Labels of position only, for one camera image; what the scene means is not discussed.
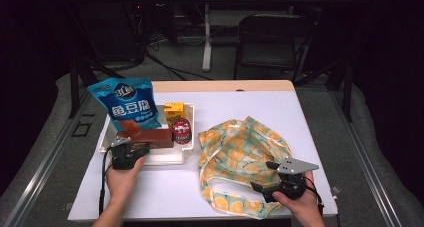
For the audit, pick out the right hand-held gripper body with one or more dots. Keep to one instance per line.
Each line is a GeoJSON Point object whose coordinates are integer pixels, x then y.
{"type": "Point", "coordinates": [296, 166]}

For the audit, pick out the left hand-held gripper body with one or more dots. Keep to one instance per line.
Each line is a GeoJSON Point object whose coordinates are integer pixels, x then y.
{"type": "Point", "coordinates": [123, 157]}

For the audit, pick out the brown rectangular box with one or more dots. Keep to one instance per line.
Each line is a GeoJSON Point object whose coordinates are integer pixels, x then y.
{"type": "Point", "coordinates": [150, 138]}

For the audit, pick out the white plastic box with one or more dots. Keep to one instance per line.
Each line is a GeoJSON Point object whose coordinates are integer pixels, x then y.
{"type": "Point", "coordinates": [163, 155]}

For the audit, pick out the orange-print fabric bag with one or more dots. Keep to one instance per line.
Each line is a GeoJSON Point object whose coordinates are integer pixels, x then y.
{"type": "Point", "coordinates": [240, 150]}

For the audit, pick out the red can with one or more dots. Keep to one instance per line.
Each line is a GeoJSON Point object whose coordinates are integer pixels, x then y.
{"type": "Point", "coordinates": [181, 131]}

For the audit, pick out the blue snack pouch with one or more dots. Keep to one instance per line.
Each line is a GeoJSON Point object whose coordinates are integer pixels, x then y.
{"type": "Point", "coordinates": [130, 103]}

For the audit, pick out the yellow drink carton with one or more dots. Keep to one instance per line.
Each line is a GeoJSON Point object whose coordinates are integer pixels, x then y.
{"type": "Point", "coordinates": [174, 112]}

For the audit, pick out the person's left hand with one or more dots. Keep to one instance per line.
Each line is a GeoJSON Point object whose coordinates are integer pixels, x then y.
{"type": "Point", "coordinates": [121, 185]}

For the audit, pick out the person's right hand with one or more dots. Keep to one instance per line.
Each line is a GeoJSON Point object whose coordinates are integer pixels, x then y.
{"type": "Point", "coordinates": [305, 210]}

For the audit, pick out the grey tape piece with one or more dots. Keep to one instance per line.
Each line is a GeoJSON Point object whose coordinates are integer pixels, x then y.
{"type": "Point", "coordinates": [67, 206]}
{"type": "Point", "coordinates": [336, 189]}

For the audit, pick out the black metal stand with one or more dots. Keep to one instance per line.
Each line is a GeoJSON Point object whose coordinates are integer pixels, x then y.
{"type": "Point", "coordinates": [348, 93]}
{"type": "Point", "coordinates": [74, 87]}

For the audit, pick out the black folding chair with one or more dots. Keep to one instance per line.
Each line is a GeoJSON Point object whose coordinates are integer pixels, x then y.
{"type": "Point", "coordinates": [271, 53]}

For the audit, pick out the white desk leg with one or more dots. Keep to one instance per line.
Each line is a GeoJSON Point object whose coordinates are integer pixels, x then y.
{"type": "Point", "coordinates": [207, 47]}

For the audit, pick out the dark cabinet with red light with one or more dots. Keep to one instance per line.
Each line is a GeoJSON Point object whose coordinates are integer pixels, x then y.
{"type": "Point", "coordinates": [110, 30]}

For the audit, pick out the aluminium floor rail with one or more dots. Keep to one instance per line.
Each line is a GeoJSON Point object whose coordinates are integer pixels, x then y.
{"type": "Point", "coordinates": [363, 160]}
{"type": "Point", "coordinates": [43, 163]}

